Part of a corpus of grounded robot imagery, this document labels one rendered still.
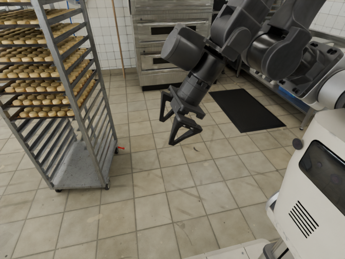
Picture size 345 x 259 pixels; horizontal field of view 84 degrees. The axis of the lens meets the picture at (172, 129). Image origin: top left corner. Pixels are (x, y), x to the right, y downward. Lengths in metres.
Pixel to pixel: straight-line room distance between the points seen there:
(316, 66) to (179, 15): 2.85
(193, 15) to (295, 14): 2.90
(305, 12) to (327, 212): 0.38
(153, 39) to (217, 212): 2.52
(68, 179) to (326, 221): 1.88
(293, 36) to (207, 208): 1.59
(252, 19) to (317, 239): 0.46
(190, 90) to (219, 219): 1.51
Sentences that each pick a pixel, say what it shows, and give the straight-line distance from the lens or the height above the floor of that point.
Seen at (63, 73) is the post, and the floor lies 1.18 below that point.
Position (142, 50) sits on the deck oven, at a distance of 3.26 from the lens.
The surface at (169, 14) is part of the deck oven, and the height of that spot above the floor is 1.19.
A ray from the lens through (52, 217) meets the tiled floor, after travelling 2.05.
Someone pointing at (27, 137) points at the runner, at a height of 0.68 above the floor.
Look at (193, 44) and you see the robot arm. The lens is 0.38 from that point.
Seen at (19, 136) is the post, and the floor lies 0.74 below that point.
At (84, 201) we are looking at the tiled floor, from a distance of 2.02.
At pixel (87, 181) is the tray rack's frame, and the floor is 0.15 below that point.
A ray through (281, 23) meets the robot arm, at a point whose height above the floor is 1.52.
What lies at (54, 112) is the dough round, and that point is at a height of 0.88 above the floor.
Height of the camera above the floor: 1.58
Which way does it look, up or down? 38 degrees down
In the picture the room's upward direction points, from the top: straight up
